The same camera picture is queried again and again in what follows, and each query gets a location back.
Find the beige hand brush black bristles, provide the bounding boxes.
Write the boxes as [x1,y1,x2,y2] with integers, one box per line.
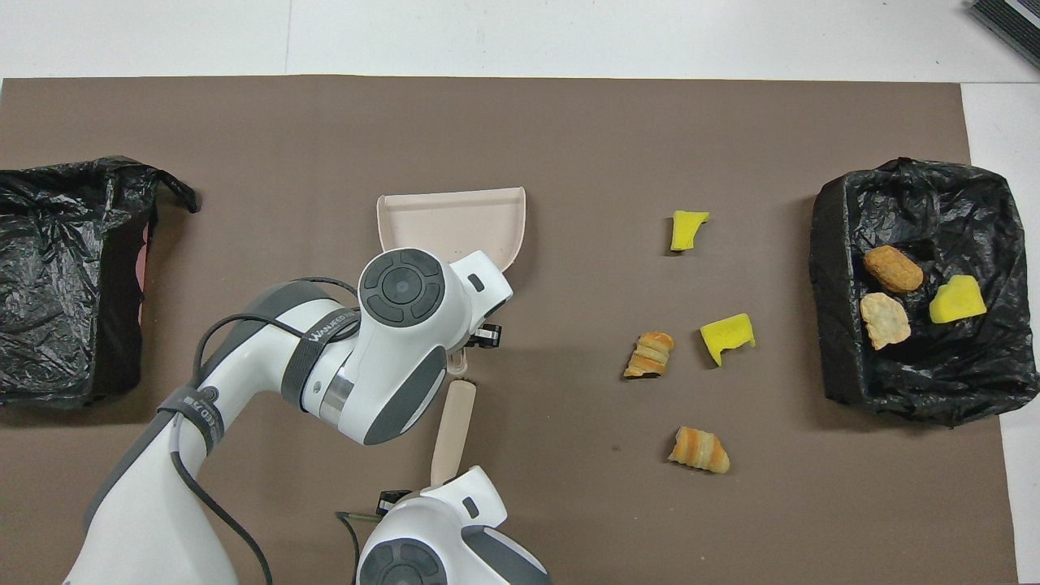
[429,380,477,488]

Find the small yellow sponge wedge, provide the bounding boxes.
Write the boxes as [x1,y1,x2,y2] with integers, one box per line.
[670,210,710,254]

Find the black ribbed panel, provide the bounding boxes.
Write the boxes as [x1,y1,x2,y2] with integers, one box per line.
[968,0,1040,70]

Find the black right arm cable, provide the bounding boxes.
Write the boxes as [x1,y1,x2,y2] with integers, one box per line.
[336,510,383,585]

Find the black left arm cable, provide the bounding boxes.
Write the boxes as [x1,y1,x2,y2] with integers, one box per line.
[167,276,362,585]

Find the brown paper table mat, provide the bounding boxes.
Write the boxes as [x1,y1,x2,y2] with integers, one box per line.
[0,76,1021,585]

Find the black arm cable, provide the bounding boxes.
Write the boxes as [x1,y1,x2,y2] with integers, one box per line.
[336,510,383,585]
[167,276,362,585]

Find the brown oval bread roll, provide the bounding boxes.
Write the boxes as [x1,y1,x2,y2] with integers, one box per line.
[863,246,925,294]

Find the pale bread piece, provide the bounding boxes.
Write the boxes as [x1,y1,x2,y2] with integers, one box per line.
[860,292,912,351]

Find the notched yellow sponge chunk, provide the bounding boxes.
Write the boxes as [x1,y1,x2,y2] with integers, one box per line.
[700,313,756,367]

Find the black bag lined pink bin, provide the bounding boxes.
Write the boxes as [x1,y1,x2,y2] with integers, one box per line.
[0,156,200,410]

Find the striped croissant piece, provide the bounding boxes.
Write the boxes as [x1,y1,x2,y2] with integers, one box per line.
[623,331,675,379]
[668,426,730,475]

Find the beige plastic dustpan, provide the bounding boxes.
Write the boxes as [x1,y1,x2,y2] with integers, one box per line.
[376,186,527,376]

